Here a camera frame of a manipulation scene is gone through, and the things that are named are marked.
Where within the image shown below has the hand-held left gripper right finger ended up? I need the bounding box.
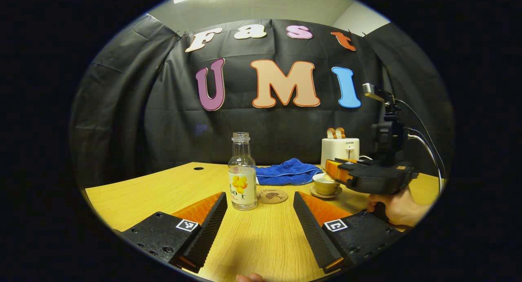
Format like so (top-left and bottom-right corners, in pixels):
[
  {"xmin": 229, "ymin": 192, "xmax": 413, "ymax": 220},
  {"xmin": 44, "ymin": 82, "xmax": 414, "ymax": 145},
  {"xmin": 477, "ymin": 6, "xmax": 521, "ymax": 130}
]
[{"xmin": 293, "ymin": 191, "xmax": 404, "ymax": 274}]

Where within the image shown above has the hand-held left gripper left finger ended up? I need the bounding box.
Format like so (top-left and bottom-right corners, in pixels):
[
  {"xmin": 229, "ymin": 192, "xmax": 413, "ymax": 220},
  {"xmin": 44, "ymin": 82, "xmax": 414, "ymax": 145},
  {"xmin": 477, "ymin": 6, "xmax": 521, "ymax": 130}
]
[{"xmin": 120, "ymin": 192, "xmax": 228, "ymax": 273}]

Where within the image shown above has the cream ceramic teacup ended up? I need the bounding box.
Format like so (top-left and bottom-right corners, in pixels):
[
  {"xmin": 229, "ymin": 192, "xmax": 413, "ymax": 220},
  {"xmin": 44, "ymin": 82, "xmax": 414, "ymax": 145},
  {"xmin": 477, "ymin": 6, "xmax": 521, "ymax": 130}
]
[{"xmin": 312, "ymin": 173, "xmax": 341, "ymax": 195}]

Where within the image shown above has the clear glass water bottle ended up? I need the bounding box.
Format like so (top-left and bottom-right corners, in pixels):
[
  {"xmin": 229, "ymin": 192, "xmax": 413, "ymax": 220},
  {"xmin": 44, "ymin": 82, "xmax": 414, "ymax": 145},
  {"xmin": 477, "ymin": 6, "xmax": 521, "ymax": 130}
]
[{"xmin": 228, "ymin": 132, "xmax": 258, "ymax": 211}]

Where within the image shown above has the round cork coaster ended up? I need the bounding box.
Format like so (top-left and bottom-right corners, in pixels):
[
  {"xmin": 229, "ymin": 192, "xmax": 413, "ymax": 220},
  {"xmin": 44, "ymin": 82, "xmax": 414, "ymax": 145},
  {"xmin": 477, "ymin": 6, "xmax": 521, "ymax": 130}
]
[{"xmin": 257, "ymin": 188, "xmax": 289, "ymax": 204}]

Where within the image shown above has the cream toaster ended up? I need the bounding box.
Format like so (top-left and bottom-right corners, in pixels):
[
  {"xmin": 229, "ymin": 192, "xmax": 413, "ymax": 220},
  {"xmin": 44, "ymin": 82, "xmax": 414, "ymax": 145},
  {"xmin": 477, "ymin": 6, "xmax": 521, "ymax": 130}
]
[{"xmin": 321, "ymin": 138, "xmax": 360, "ymax": 170}]

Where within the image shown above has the blue towel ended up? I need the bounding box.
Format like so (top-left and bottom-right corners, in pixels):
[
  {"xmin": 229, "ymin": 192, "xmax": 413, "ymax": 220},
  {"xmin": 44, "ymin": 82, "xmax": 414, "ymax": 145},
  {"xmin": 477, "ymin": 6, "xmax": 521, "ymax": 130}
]
[{"xmin": 255, "ymin": 158, "xmax": 323, "ymax": 186}]

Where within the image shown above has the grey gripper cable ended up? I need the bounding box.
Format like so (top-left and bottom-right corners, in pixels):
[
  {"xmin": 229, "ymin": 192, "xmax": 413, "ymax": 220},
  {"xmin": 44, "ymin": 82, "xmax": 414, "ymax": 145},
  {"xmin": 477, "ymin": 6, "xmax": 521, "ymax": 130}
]
[{"xmin": 407, "ymin": 133, "xmax": 445, "ymax": 194}]

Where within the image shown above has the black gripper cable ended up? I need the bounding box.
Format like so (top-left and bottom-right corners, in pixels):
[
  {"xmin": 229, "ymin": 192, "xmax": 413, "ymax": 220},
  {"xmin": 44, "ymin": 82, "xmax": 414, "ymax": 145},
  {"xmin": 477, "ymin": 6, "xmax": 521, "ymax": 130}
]
[{"xmin": 395, "ymin": 98, "xmax": 447, "ymax": 176}]

